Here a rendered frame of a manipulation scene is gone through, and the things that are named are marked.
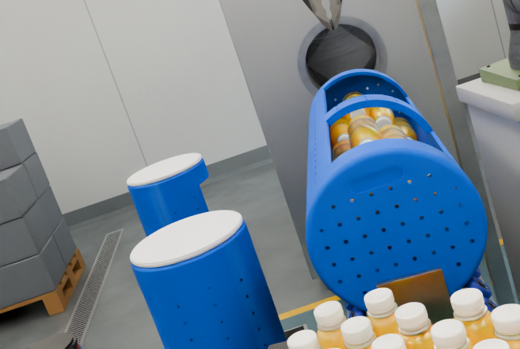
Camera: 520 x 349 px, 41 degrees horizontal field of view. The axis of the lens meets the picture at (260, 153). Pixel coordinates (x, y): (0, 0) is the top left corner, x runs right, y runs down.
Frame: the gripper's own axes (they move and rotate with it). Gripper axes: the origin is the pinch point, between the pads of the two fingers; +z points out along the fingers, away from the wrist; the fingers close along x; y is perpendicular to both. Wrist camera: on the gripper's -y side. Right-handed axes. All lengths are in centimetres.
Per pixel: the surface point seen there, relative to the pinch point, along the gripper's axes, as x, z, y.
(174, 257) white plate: 47, 37, -3
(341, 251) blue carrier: 8.9, 31.7, -36.9
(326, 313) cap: 12, 31, -56
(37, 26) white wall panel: 242, -39, 452
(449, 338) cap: -2, 32, -69
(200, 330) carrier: 47, 55, -4
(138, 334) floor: 145, 141, 187
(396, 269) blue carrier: 1, 37, -37
